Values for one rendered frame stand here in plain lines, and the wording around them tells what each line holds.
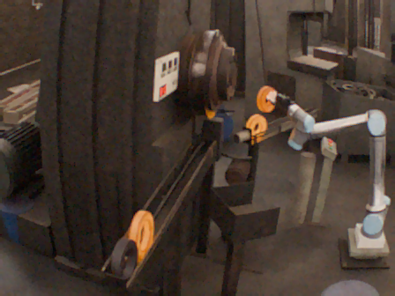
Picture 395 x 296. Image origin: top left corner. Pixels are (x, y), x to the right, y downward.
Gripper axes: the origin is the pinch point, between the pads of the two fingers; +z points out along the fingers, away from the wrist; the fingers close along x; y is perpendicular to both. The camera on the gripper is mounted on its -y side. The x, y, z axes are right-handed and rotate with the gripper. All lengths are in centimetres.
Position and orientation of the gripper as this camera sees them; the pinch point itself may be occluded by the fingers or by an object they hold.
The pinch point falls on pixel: (267, 96)
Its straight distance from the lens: 269.0
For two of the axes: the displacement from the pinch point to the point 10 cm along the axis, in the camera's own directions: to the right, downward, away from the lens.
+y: 2.2, -8.2, -5.4
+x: -7.6, 2.0, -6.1
